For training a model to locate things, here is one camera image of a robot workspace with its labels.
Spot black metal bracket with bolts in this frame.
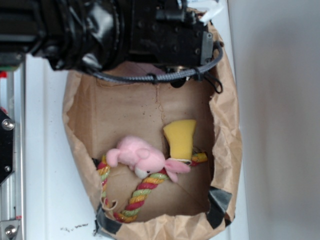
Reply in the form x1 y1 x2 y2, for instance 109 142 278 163
0 107 15 185

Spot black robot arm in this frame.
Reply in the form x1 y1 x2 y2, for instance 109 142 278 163
0 0 213 74

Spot yellow sponge piece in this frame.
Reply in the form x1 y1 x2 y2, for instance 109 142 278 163
163 119 197 160

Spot aluminium frame rail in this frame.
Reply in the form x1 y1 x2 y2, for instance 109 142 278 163
0 62 26 240

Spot grey braided cable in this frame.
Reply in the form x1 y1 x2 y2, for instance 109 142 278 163
87 41 224 95

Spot pink plush bunny toy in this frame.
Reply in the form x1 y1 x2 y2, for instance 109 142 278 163
106 135 191 183

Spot brown paper bag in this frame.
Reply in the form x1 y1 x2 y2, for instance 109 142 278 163
63 20 243 240

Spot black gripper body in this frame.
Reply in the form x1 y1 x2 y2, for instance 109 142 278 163
128 0 214 67

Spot multicolour twisted rope toy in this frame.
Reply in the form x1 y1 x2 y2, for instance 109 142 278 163
96 151 208 223

